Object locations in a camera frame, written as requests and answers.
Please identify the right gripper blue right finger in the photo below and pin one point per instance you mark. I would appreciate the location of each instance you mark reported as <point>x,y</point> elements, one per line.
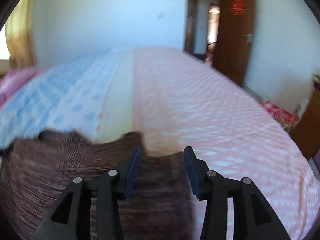
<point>254,217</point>

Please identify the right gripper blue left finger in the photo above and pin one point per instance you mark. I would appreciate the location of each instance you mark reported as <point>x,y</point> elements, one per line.
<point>69,217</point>

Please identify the brown wooden dresser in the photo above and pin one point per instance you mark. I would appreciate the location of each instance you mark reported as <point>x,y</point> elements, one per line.
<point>306,133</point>

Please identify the red patterned bag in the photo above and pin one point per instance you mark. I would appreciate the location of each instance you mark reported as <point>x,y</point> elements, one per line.
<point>283,117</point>

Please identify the blue pink polka-dot bedsheet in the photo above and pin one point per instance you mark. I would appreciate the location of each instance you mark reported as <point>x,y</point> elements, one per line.
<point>175,101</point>

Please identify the folded pink quilt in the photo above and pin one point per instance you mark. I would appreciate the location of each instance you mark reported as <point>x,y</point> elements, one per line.
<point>14,80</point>

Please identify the brown wooden door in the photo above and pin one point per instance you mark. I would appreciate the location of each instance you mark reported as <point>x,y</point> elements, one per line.
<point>232,52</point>

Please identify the yellow floral curtain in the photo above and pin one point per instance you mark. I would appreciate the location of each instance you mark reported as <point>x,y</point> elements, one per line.
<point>19,35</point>

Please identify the red double-happiness door decoration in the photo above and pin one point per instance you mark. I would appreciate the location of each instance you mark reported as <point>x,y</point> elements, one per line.
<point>238,7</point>

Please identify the silver door handle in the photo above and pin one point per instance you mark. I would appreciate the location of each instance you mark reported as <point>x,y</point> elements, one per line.
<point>248,37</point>

